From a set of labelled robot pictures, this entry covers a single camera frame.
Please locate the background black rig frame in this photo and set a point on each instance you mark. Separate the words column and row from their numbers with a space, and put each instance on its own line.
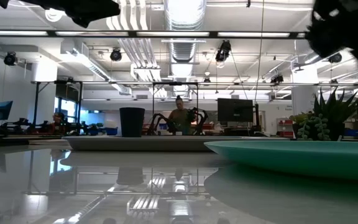
column 57, row 82
column 175, row 83

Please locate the white glossy table sheet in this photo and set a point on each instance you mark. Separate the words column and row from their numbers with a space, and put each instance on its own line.
column 104, row 193

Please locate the black computer monitor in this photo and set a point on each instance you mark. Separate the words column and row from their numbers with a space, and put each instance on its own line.
column 235, row 110

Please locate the silver ceiling air duct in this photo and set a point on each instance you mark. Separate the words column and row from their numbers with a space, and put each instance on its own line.
column 183, row 31

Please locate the black aluminium rig frame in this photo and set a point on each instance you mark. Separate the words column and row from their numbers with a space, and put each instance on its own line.
column 52, row 33

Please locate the standing person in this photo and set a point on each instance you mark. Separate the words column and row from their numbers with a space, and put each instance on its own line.
column 180, row 119

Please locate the black ceiling spotlight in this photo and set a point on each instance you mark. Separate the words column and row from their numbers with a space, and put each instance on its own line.
column 10, row 58
column 223, row 51
column 116, row 55
column 335, row 58

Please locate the red storage bins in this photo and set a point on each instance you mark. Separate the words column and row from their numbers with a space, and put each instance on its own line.
column 285, row 127

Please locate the blue-lit tilted monitor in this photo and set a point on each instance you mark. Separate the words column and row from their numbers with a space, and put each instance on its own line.
column 3, row 110

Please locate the black cup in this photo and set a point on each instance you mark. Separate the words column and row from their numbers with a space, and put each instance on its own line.
column 132, row 123

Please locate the background red-black robot arms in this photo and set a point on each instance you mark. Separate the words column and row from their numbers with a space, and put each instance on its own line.
column 199, row 119

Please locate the green round plate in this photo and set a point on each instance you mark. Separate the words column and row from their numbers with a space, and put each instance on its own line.
column 306, row 158

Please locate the grey plastic tray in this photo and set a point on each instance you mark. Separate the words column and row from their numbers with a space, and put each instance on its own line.
column 154, row 143

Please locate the seated person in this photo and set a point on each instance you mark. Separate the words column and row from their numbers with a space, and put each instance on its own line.
column 58, row 123

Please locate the green artificial succulent plant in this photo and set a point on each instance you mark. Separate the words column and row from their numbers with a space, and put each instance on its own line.
column 331, row 121

